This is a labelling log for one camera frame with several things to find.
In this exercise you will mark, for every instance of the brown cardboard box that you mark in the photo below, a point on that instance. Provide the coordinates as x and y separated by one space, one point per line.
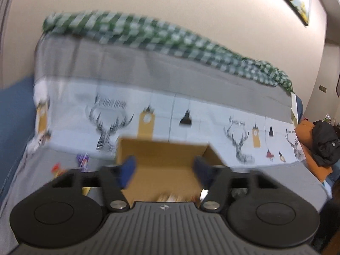
164 162

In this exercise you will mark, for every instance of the blue sofa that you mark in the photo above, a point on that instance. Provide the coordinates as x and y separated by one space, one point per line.
14 117

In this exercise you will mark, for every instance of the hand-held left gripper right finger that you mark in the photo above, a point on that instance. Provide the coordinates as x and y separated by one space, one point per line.
202 175

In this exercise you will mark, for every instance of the black garment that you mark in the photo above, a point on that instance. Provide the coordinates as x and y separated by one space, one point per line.
324 143

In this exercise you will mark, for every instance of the grey sofa with deer cover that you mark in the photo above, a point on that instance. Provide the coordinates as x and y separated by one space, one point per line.
186 77

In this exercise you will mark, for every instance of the purple snack packet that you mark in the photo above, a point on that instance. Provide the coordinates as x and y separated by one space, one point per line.
83 160

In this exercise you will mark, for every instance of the orange cushion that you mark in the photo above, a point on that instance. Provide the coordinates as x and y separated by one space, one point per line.
304 132

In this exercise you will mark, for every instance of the green checked cloth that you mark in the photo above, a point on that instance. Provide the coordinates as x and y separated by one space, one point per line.
159 35

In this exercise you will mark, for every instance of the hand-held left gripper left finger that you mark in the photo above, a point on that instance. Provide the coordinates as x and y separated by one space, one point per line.
127 174

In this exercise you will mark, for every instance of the red snack packet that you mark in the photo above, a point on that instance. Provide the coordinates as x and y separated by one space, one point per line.
58 170

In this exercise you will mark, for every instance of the grey curtain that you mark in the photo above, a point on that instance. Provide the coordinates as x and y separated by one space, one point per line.
6 5

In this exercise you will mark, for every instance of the wall switch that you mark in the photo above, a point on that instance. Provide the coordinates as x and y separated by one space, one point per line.
322 88

